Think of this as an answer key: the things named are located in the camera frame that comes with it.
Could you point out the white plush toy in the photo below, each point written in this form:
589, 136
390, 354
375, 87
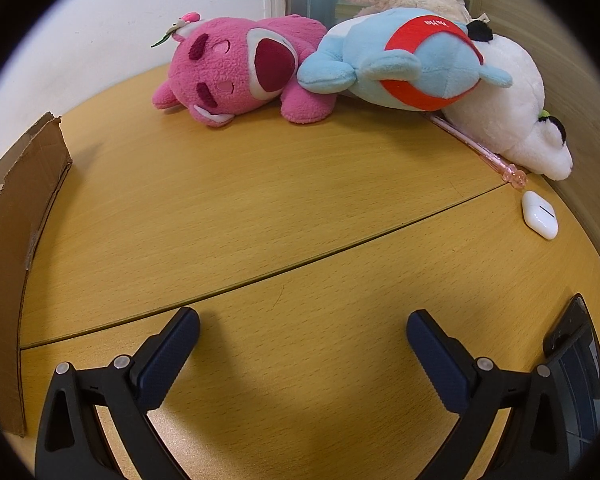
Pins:
505, 105

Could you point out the black flat device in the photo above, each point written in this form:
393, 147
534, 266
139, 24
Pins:
580, 360

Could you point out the pink transparent pen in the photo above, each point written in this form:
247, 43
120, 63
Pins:
472, 147

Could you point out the blue and red plush toy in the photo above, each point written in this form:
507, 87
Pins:
370, 45

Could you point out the brown cardboard box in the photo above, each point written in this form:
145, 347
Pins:
10, 260

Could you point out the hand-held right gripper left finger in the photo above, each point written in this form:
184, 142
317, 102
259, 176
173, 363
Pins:
167, 360

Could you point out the pink bear plush toy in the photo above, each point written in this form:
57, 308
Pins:
220, 75

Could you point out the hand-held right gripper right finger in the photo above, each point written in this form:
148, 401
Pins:
437, 360

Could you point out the wooden desktop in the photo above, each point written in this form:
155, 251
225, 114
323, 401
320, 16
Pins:
230, 210

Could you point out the white earbuds case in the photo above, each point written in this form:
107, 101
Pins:
540, 215

